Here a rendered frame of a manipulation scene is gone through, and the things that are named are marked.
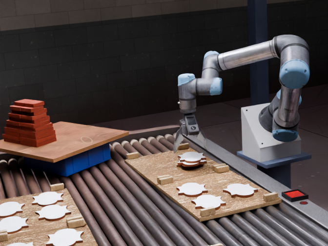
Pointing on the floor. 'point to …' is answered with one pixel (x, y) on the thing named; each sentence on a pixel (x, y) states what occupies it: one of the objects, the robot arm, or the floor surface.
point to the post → (260, 91)
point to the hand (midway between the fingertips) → (191, 152)
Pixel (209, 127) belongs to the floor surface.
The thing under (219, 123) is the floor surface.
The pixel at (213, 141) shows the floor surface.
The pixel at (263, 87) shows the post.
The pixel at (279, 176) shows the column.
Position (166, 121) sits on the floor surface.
